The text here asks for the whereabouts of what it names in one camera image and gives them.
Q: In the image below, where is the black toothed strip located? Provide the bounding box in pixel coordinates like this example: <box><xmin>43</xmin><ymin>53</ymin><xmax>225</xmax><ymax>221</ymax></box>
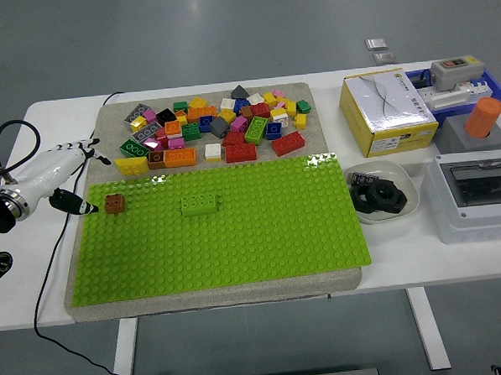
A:
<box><xmin>350</xmin><ymin>170</ymin><xmax>380</xmax><ymax>187</ymax></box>

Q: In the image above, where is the lime green long brick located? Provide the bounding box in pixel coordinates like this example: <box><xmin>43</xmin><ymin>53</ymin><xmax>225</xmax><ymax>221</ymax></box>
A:
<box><xmin>243</xmin><ymin>115</ymin><xmax>269</xmax><ymax>147</ymax></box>
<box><xmin>180</xmin><ymin>194</ymin><xmax>219</xmax><ymax>217</ymax></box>

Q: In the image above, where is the grey brick with round holes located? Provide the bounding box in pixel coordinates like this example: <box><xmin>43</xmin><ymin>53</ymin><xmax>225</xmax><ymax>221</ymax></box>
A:
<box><xmin>129</xmin><ymin>120</ymin><xmax>164</xmax><ymax>144</ymax></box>

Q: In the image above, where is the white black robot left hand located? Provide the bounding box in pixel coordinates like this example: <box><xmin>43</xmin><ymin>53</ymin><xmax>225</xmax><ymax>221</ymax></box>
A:
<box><xmin>8</xmin><ymin>136</ymin><xmax>115</xmax><ymax>220</ymax></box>

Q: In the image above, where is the small black device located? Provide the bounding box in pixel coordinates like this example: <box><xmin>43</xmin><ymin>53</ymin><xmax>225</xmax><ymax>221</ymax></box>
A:
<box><xmin>412</xmin><ymin>70</ymin><xmax>434</xmax><ymax>90</ymax></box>

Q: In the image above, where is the orange brick with round holes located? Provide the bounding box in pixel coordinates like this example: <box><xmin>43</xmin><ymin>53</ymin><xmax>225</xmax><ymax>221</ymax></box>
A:
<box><xmin>163</xmin><ymin>147</ymin><xmax>198</xmax><ymax>169</ymax></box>

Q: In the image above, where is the shiny magenta brick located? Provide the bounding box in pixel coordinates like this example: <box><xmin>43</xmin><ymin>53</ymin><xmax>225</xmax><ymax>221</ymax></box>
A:
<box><xmin>142</xmin><ymin>136</ymin><xmax>164</xmax><ymax>154</ymax></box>

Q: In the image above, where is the white table leg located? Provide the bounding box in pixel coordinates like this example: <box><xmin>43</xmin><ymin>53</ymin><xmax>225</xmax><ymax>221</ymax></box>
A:
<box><xmin>105</xmin><ymin>317</ymin><xmax>142</xmax><ymax>375</ymax></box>
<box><xmin>405</xmin><ymin>285</ymin><xmax>452</xmax><ymax>372</ymax></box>

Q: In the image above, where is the orange cylinder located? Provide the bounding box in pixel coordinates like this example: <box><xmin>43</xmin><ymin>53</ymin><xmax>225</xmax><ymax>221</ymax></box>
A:
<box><xmin>462</xmin><ymin>96</ymin><xmax>501</xmax><ymax>140</ymax></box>

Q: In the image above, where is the grey electrical enclosure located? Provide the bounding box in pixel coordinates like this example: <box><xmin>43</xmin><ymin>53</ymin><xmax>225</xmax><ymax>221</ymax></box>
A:
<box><xmin>425</xmin><ymin>148</ymin><xmax>501</xmax><ymax>246</ymax></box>

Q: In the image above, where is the yellow white cardboard box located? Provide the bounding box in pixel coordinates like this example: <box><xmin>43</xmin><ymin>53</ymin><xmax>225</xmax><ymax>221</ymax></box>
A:
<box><xmin>337</xmin><ymin>65</ymin><xmax>442</xmax><ymax>160</ymax></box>

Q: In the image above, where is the blue plastic bin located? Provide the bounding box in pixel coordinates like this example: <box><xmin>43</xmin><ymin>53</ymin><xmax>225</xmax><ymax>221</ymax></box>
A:
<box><xmin>404</xmin><ymin>64</ymin><xmax>501</xmax><ymax>130</ymax></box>

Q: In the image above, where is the yellow curved brick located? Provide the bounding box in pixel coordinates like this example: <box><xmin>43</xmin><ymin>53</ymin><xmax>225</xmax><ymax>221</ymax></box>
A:
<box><xmin>114</xmin><ymin>155</ymin><xmax>149</xmax><ymax>177</ymax></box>

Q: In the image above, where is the red long brick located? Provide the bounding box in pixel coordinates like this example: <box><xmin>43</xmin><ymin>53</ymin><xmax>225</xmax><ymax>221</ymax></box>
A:
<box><xmin>270</xmin><ymin>130</ymin><xmax>308</xmax><ymax>158</ymax></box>
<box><xmin>224</xmin><ymin>142</ymin><xmax>258</xmax><ymax>164</ymax></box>

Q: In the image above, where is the grey square block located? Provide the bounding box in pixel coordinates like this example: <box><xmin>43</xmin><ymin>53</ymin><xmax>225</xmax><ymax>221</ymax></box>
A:
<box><xmin>432</xmin><ymin>113</ymin><xmax>501</xmax><ymax>154</ymax></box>

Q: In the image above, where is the grey switch box red button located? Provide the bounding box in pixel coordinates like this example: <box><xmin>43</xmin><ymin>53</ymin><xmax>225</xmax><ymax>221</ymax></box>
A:
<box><xmin>430</xmin><ymin>55</ymin><xmax>488</xmax><ymax>93</ymax></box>

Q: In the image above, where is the black square brick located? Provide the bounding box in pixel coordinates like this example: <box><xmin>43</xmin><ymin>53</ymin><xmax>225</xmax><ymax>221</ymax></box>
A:
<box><xmin>155</xmin><ymin>107</ymin><xmax>177</xmax><ymax>126</ymax></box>

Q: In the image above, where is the white and yellow brick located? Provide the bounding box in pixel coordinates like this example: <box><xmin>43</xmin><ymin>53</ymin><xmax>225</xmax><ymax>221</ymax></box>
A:
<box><xmin>204</xmin><ymin>142</ymin><xmax>224</xmax><ymax>163</ymax></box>

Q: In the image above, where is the dark green long brick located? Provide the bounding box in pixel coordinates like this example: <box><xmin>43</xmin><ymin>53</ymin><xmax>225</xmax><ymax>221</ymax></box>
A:
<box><xmin>118</xmin><ymin>138</ymin><xmax>151</xmax><ymax>160</ymax></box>

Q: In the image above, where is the dark grey square brick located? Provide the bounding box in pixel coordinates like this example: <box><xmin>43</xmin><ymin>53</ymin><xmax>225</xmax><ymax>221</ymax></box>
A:
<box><xmin>208</xmin><ymin>116</ymin><xmax>232</xmax><ymax>139</ymax></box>

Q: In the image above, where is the black hex nut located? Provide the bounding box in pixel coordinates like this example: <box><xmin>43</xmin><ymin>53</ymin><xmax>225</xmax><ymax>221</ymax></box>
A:
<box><xmin>350</xmin><ymin>184</ymin><xmax>378</xmax><ymax>215</ymax></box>
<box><xmin>365</xmin><ymin>178</ymin><xmax>408</xmax><ymax>216</ymax></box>

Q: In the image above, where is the orange long brick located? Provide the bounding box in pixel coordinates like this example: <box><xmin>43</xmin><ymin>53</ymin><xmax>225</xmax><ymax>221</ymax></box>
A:
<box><xmin>185</xmin><ymin>105</ymin><xmax>218</xmax><ymax>123</ymax></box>

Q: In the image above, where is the white terminal block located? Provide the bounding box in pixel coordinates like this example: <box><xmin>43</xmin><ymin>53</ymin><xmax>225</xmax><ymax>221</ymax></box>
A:
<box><xmin>412</xmin><ymin>80</ymin><xmax>493</xmax><ymax>112</ymax></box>

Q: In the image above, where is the brown brick with round hole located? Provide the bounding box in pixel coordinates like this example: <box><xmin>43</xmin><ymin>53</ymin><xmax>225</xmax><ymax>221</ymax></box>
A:
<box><xmin>146</xmin><ymin>150</ymin><xmax>166</xmax><ymax>170</ymax></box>

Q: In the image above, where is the grey-brown mat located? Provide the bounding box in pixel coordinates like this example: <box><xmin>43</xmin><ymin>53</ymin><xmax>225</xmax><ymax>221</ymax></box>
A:
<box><xmin>52</xmin><ymin>79</ymin><xmax>364</xmax><ymax>324</ymax></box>

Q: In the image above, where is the white dish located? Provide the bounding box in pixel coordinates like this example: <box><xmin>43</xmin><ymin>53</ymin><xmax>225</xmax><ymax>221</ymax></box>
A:
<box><xmin>342</xmin><ymin>157</ymin><xmax>421</xmax><ymax>227</ymax></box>

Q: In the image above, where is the grey studded flat brick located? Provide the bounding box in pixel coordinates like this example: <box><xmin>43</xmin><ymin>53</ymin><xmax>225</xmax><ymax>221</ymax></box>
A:
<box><xmin>123</xmin><ymin>103</ymin><xmax>151</xmax><ymax>124</ymax></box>

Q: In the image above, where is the green studded baseplate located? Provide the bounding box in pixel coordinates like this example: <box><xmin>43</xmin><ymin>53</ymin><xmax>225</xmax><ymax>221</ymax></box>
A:
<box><xmin>65</xmin><ymin>149</ymin><xmax>373</xmax><ymax>309</ymax></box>

